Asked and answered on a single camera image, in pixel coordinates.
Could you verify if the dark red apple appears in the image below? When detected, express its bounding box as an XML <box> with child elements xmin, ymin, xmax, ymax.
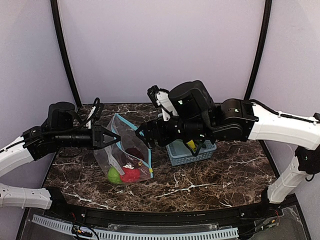
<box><xmin>123</xmin><ymin>147</ymin><xmax>145</xmax><ymax>164</ymax></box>

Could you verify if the clear zip top bag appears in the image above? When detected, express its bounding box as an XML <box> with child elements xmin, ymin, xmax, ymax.
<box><xmin>93</xmin><ymin>113</ymin><xmax>154</xmax><ymax>185</ymax></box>

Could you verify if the green apple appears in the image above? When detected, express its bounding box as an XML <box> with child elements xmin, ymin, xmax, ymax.
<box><xmin>107</xmin><ymin>167</ymin><xmax>123</xmax><ymax>185</ymax></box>

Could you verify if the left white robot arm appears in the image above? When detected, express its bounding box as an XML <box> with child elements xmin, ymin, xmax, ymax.
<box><xmin>0</xmin><ymin>98</ymin><xmax>121</xmax><ymax>210</ymax></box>

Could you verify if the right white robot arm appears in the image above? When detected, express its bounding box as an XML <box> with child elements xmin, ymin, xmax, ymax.
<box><xmin>135</xmin><ymin>80</ymin><xmax>320</xmax><ymax>205</ymax></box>

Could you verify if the light blue plastic basket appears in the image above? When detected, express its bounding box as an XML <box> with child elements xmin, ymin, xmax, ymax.
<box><xmin>166</xmin><ymin>139</ymin><xmax>218</xmax><ymax>167</ymax></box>

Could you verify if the yellow banana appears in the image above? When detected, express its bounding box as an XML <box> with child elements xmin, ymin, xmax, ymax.
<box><xmin>187</xmin><ymin>140</ymin><xmax>197</xmax><ymax>151</ymax></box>

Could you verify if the green cucumber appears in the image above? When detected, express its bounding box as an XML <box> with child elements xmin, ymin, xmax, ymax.
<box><xmin>196</xmin><ymin>140</ymin><xmax>213</xmax><ymax>150</ymax></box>

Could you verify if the left black frame post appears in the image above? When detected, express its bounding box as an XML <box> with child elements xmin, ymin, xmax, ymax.
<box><xmin>50</xmin><ymin>0</ymin><xmax>83</xmax><ymax>109</ymax></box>

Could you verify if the black frame post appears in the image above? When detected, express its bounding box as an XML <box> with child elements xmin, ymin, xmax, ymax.
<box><xmin>50</xmin><ymin>0</ymin><xmax>83</xmax><ymax>109</ymax></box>
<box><xmin>243</xmin><ymin>0</ymin><xmax>273</xmax><ymax>100</ymax></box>

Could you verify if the white slotted cable duct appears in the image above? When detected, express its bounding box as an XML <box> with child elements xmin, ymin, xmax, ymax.
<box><xmin>31</xmin><ymin>214</ymin><xmax>239</xmax><ymax>240</ymax></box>

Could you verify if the right black frame post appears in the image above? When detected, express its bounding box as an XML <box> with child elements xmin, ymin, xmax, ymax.
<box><xmin>243</xmin><ymin>0</ymin><xmax>273</xmax><ymax>100</ymax></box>

